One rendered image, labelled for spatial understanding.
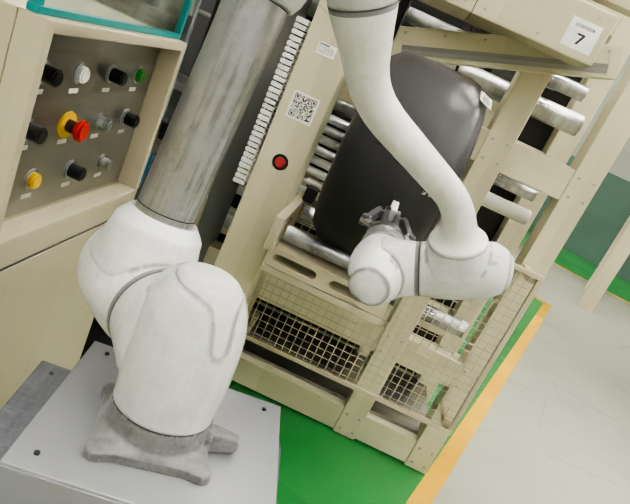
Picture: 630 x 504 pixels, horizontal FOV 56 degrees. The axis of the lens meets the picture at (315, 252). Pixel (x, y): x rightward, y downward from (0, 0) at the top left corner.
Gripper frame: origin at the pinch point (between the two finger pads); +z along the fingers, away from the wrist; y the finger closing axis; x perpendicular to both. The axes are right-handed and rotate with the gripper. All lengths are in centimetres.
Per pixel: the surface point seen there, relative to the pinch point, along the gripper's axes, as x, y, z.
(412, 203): -2.6, -3.7, 3.5
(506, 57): -37, -14, 68
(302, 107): -7.2, 32.5, 24.5
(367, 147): -10.0, 11.7, 4.8
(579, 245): 215, -355, 847
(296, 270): 31.2, 15.5, 10.7
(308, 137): -0.6, 27.8, 23.6
